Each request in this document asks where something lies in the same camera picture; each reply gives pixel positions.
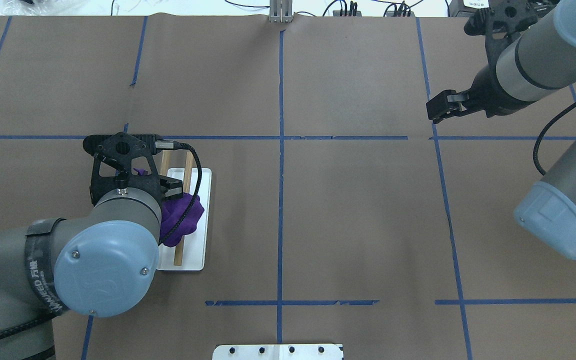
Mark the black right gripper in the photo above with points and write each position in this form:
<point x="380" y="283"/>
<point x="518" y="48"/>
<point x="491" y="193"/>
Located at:
<point x="485" y="92"/>

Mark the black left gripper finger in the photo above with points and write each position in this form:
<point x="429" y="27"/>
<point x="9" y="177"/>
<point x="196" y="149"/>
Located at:
<point x="171" y="188"/>

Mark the purple towel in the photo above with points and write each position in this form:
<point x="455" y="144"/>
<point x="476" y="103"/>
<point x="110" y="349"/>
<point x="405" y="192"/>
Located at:
<point x="174" y="225"/>

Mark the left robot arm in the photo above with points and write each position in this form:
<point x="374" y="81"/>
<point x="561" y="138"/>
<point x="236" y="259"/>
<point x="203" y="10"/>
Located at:
<point x="100" y="265"/>

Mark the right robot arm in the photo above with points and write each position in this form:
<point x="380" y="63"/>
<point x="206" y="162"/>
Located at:
<point x="531" y="54"/>

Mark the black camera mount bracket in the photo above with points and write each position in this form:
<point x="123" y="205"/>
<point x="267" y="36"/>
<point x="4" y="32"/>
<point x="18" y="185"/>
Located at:
<point x="113" y="155"/>

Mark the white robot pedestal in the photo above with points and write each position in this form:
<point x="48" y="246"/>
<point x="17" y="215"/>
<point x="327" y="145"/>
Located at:
<point x="295" y="351"/>

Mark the aluminium frame post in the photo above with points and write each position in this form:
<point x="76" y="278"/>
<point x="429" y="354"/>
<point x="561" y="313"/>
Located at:
<point x="281" y="11"/>

